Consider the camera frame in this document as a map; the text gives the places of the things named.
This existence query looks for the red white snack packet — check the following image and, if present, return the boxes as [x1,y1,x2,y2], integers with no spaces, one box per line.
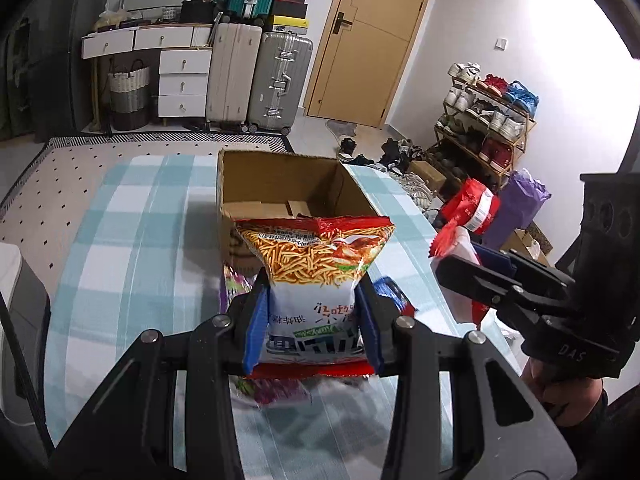
[428,222,489,330]

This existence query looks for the blue cookie pack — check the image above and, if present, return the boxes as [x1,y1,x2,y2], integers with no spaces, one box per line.
[373,276,416,318]

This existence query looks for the purple candy bag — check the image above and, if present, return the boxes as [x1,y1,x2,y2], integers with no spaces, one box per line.
[220,266,311,408]

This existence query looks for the noodle snack bag white bottom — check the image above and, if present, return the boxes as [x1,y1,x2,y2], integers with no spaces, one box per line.
[235,216,395,379]

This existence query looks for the person's right hand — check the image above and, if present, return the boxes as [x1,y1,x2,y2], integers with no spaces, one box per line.
[521,358,604,427]

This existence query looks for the red gift bag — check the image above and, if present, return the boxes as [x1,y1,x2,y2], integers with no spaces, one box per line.
[440,179,500,235]

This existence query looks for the small cardboard box on floor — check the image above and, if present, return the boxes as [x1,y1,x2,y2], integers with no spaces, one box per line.
[409,160,447,192]

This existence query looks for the wooden shoe rack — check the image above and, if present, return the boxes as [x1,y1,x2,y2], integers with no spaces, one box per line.
[426,77,537,191]

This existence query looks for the teal plaid tablecloth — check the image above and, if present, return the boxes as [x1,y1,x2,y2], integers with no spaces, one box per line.
[43,153,522,480]

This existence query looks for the brown SF cardboard box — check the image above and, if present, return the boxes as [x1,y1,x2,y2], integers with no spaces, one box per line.
[216,150,377,275]

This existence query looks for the dotted floor rug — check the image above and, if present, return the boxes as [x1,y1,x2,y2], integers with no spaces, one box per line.
[1,131,293,282]

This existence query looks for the wooden door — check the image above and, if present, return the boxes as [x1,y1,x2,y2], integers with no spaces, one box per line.
[304,0,428,128]

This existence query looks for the silver suitcase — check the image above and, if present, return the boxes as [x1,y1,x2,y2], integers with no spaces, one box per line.
[246,32,314,136]

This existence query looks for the beige suitcase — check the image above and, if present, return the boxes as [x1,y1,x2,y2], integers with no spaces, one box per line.
[205,23,262,125]

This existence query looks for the stack of shoe boxes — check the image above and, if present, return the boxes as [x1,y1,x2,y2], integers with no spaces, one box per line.
[266,0,309,36]

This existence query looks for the woven laundry basket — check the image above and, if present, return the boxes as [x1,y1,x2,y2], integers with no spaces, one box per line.
[107,58,151,131]

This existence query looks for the white drawer desk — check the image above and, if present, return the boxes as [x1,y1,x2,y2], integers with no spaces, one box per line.
[80,23,213,132]

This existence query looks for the black refrigerator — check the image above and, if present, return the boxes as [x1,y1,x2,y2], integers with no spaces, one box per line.
[1,0,106,142]

